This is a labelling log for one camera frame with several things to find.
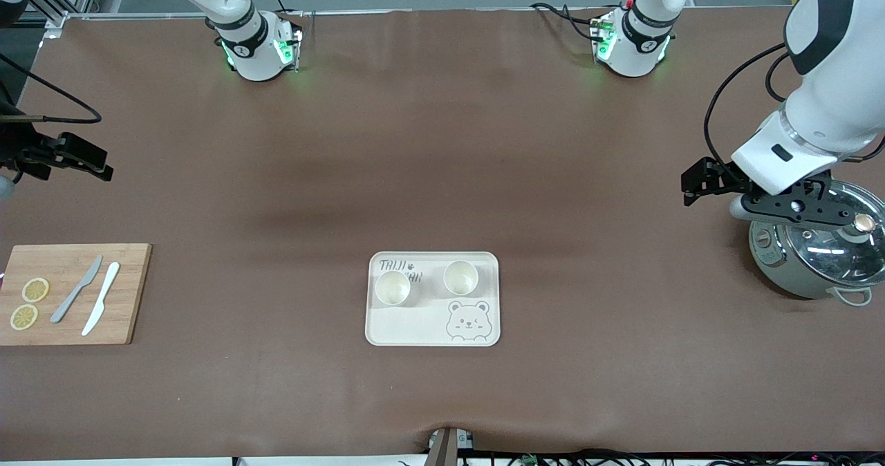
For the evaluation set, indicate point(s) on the aluminium frame structure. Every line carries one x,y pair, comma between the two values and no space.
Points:
48,3

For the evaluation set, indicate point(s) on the glass pot lid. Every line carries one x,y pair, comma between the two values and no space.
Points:
836,258

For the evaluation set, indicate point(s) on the metal camera bracket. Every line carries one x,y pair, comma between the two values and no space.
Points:
442,449

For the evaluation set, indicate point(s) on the grey-green electric pot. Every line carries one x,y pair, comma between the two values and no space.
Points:
781,272

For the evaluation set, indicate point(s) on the bamboo cutting board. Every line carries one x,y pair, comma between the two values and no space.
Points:
128,293

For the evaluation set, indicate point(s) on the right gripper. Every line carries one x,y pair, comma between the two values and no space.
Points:
21,144

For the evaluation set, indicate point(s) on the brown table cover mat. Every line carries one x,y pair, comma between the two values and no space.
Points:
442,141

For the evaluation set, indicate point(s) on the dried lemon slice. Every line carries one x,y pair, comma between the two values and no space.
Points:
35,290
24,317

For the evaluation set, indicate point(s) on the white plastic knife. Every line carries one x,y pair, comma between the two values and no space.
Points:
101,299

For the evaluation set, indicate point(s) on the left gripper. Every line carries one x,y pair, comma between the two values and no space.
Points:
723,175

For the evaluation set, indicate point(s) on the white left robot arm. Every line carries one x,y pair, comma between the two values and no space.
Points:
840,99

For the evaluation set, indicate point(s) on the grey plastic knife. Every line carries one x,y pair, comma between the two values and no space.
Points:
76,290

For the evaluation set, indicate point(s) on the cream tray with bear print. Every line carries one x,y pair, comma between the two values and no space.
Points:
415,324

